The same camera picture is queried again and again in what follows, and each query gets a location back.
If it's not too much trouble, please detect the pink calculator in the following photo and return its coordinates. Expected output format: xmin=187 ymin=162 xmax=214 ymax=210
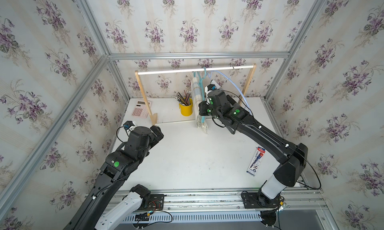
xmin=132 ymin=100 xmax=149 ymax=119

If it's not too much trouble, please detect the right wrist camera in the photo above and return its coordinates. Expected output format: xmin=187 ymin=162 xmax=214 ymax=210
xmin=205 ymin=80 xmax=221 ymax=95

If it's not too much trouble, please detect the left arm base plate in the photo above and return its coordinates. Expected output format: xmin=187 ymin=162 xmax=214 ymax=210
xmin=139 ymin=194 xmax=165 ymax=211

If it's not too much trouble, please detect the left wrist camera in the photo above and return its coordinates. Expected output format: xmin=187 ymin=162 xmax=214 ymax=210
xmin=123 ymin=121 xmax=136 ymax=135

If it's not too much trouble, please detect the teal clothes hanger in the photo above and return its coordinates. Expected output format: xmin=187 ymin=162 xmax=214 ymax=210
xmin=191 ymin=72 xmax=205 ymax=127

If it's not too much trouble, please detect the light blue clothes hanger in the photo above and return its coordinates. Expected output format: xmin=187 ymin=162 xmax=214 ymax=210
xmin=210 ymin=70 xmax=250 ymax=107

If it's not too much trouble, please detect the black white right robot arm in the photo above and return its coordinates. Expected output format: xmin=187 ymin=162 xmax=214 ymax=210
xmin=199 ymin=89 xmax=308 ymax=201

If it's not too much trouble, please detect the wooden clothes rack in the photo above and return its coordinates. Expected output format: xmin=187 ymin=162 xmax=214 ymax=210
xmin=134 ymin=63 xmax=257 ymax=126

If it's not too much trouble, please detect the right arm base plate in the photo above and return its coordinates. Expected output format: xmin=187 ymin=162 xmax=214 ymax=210
xmin=241 ymin=191 xmax=285 ymax=209

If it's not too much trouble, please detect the bunch of pencils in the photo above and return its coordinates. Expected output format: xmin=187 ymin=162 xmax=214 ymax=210
xmin=176 ymin=92 xmax=191 ymax=106

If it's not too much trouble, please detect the yellow pencil bucket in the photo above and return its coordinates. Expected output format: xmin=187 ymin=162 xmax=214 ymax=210
xmin=179 ymin=98 xmax=193 ymax=117

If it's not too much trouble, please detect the aluminium frame rail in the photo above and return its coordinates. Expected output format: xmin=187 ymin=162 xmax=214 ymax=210
xmin=151 ymin=188 xmax=328 ymax=212

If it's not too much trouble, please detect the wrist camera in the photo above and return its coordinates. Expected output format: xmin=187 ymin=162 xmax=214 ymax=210
xmin=123 ymin=121 xmax=136 ymax=135
xmin=205 ymin=80 xmax=221 ymax=95

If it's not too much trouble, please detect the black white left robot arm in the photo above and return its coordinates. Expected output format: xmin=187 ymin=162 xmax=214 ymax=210
xmin=64 ymin=121 xmax=164 ymax=230

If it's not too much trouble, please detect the blue cream plaid scarf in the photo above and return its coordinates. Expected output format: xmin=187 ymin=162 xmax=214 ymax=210
xmin=191 ymin=77 xmax=209 ymax=134

